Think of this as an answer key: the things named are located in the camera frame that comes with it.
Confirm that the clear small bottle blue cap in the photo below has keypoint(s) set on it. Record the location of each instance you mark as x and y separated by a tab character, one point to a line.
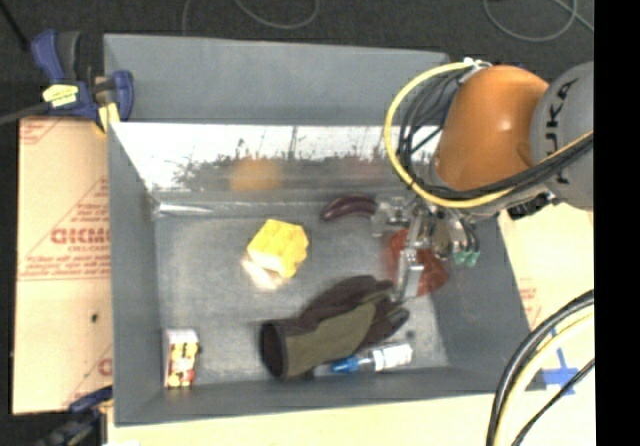
387	358

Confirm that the small red yellow white box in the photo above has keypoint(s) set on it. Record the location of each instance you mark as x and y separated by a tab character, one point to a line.
181	359

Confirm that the red-brown round disc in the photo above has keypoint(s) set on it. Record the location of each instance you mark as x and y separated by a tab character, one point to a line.
432	276

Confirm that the brown and olive glove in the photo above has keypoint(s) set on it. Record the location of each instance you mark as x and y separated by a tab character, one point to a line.
330	329

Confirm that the yellow toy block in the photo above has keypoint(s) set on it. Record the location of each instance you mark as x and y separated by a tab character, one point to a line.
277	244

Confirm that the brown cardboard board red print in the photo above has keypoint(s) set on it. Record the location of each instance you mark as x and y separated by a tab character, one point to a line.
60	194

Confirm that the grey metal bin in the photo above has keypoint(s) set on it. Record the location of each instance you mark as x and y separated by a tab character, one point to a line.
210	314

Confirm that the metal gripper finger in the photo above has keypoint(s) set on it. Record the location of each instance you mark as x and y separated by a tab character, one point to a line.
412	274
386	220

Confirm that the purple toy eggplant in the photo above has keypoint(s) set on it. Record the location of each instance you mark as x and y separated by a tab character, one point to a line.
347	206

